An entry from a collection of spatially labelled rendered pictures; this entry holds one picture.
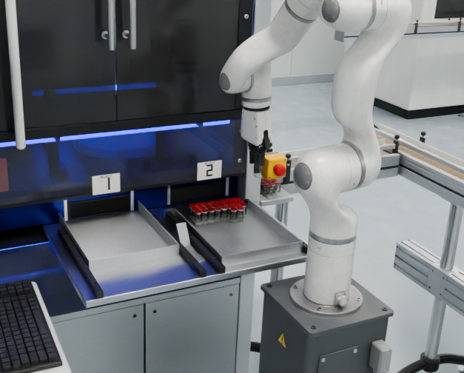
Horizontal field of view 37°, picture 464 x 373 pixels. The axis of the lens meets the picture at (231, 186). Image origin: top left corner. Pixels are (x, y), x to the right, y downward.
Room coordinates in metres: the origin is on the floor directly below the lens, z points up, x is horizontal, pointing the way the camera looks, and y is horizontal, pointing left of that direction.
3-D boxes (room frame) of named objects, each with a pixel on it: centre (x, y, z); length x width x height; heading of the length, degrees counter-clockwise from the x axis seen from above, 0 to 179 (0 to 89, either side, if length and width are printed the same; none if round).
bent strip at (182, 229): (1.80, 0.11, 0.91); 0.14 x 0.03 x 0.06; 28
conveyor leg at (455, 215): (2.40, -0.84, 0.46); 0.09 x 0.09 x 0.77; 28
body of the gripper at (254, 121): (1.89, -0.06, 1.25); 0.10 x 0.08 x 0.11; 29
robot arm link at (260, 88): (1.89, -0.05, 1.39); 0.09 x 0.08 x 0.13; 131
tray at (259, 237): (1.91, -0.02, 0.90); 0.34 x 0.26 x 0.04; 27
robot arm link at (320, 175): (1.58, -0.24, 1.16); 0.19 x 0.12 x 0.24; 126
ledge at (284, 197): (2.28, -0.13, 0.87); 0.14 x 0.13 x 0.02; 28
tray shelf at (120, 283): (1.87, 0.15, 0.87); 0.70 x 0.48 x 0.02; 118
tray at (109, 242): (1.85, 0.33, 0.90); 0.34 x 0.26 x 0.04; 28
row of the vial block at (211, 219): (2.01, 0.03, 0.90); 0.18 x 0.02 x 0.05; 117
